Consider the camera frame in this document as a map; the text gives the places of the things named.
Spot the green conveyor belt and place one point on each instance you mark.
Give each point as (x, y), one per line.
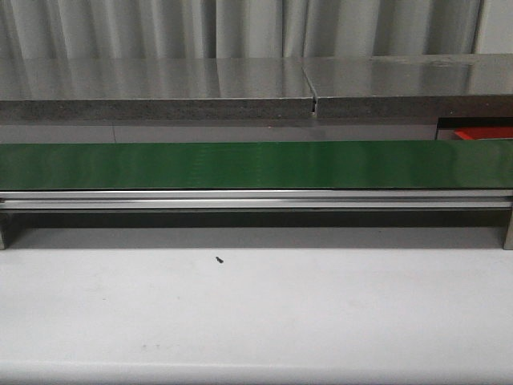
(415, 164)

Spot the grey stone counter slab left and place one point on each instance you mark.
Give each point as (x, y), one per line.
(153, 89)

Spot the grey stone counter slab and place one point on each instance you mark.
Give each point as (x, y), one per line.
(153, 89)
(413, 86)

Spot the red plastic tray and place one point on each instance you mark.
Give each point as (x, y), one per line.
(485, 133)

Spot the grey stone counter slab right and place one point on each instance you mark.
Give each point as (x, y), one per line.
(413, 86)

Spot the white pleated curtain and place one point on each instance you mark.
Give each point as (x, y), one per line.
(236, 29)

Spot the aluminium conveyor frame rail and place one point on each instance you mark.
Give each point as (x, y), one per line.
(241, 218)

